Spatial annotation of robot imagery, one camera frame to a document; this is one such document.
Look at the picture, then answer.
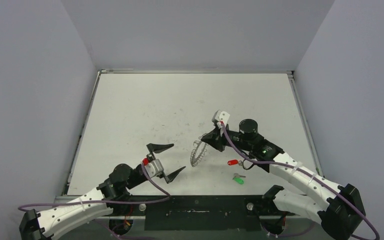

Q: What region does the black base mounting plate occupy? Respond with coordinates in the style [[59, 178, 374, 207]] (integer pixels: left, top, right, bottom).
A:
[[108, 195, 290, 235]]

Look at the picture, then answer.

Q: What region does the key with red tag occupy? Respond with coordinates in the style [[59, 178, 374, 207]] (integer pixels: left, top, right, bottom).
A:
[[227, 159, 244, 167]]

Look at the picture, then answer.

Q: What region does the silver keyring disc with rings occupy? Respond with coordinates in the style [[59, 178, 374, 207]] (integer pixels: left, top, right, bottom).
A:
[[189, 135, 209, 168]]

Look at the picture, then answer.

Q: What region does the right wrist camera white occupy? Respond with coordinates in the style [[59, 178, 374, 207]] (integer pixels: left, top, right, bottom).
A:
[[211, 110, 231, 129]]

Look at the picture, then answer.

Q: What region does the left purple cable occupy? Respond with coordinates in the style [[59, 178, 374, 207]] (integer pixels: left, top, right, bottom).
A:
[[17, 162, 172, 240]]

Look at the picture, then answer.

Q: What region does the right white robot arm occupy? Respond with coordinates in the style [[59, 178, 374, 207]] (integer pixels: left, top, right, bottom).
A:
[[201, 119, 366, 240]]

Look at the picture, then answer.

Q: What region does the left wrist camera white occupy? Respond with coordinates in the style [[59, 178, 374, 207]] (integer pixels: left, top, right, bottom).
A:
[[142, 158, 164, 178]]

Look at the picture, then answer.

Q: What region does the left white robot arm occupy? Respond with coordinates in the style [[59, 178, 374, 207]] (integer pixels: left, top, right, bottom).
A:
[[18, 143, 183, 240]]

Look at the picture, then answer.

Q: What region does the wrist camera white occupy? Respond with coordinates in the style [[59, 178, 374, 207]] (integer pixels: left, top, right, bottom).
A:
[[211, 110, 231, 129], [142, 158, 164, 178]]

